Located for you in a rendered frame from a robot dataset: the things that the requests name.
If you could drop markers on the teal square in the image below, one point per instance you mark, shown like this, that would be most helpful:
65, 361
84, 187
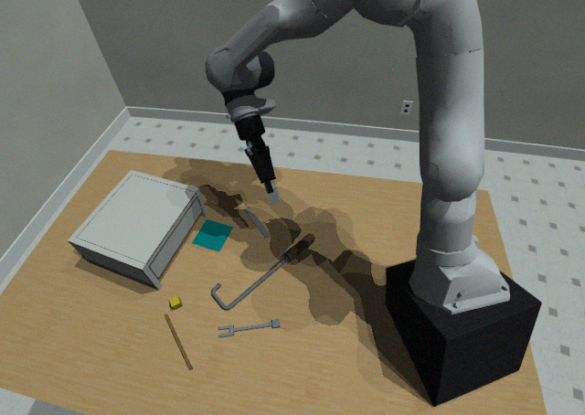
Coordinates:
212, 235

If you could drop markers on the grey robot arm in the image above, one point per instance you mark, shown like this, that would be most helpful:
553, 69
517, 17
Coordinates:
450, 271

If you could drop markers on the grey metal hook with dark handle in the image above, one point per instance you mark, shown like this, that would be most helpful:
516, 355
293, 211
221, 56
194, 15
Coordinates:
289, 256

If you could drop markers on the grey flat bar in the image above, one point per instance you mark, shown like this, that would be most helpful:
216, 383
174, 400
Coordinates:
263, 230

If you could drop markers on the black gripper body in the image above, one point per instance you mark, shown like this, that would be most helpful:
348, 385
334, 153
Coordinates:
251, 128

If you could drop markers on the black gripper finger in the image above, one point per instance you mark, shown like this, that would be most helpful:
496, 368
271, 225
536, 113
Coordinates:
267, 158
262, 171

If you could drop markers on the grey wrench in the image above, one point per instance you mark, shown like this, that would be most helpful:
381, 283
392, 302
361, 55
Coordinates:
274, 324

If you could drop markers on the small yellow cube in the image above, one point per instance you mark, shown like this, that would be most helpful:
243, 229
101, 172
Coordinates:
176, 302

